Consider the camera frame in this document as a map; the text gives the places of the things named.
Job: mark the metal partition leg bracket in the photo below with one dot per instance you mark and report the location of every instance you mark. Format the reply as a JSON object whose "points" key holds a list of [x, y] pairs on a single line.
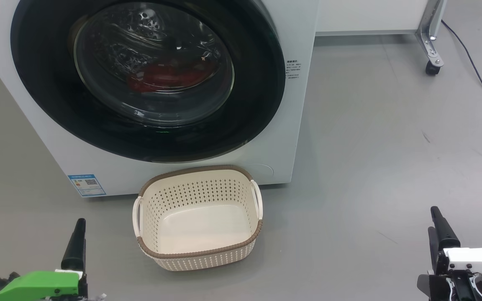
{"points": [[429, 37]]}

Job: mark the red clothing with white trim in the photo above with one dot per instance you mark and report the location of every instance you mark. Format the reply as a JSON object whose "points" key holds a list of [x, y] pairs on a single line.
{"points": [[161, 77]]}

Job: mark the cream perforated laundry basket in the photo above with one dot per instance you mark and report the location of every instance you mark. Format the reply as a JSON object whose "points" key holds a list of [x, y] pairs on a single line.
{"points": [[199, 225]]}

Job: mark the round filter cover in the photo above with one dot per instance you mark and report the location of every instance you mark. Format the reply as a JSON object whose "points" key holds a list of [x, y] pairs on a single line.
{"points": [[264, 173]]}

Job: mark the black partition caster wheel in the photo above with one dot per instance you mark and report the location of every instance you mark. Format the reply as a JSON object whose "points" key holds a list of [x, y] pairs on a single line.
{"points": [[432, 68]]}

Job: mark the stainless steel washing machine drum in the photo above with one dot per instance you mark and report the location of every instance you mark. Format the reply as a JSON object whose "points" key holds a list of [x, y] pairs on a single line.
{"points": [[140, 25]]}

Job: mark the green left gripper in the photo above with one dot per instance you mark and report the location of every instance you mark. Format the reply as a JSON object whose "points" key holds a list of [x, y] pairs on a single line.
{"points": [[40, 284]]}

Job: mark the blue energy label sticker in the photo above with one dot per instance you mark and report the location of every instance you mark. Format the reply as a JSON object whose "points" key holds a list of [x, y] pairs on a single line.
{"points": [[87, 185]]}

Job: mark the white front-load washing machine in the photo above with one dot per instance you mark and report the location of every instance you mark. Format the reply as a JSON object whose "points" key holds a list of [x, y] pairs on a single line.
{"points": [[291, 125]]}

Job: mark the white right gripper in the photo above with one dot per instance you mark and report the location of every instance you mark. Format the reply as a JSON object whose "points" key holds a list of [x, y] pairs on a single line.
{"points": [[475, 261]]}

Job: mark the white partition panel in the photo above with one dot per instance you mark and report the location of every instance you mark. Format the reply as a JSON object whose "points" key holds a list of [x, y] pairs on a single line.
{"points": [[366, 14]]}

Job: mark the black-rimmed glass washer door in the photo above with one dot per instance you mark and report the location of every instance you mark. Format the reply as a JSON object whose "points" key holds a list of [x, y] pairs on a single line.
{"points": [[40, 83]]}

